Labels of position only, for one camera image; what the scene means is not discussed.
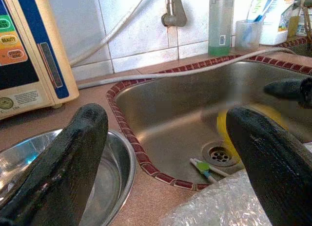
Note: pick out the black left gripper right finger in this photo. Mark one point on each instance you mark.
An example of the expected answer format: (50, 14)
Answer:
(275, 175)

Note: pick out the clear plastic cup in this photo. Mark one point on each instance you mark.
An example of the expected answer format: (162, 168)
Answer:
(248, 38)

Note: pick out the metal faucet pipe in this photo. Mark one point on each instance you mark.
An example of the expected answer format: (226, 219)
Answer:
(174, 14)

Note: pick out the blue toothbrush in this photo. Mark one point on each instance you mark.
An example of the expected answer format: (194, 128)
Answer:
(258, 17)

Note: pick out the yellow plastic cup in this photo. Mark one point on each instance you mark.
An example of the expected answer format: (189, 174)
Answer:
(223, 133)

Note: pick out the white chopsticks with green clip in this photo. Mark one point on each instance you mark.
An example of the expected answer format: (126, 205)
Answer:
(203, 167)

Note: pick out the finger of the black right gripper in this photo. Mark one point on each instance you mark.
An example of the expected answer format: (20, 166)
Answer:
(287, 90)

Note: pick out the clear bubble wrap sheet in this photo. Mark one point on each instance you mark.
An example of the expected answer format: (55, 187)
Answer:
(214, 204)

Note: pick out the stainless steel bowl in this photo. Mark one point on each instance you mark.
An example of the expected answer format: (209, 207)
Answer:
(112, 167)

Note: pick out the stainless steel sink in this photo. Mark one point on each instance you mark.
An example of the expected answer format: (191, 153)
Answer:
(175, 109)

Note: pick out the cream water ionizer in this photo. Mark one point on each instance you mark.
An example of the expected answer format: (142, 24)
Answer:
(31, 65)

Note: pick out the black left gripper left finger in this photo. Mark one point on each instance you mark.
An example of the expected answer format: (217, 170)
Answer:
(61, 175)

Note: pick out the green dish soap bottle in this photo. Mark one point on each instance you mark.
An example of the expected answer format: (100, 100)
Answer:
(220, 28)

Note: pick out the white detergent jug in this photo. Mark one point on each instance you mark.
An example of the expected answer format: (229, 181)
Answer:
(275, 28)

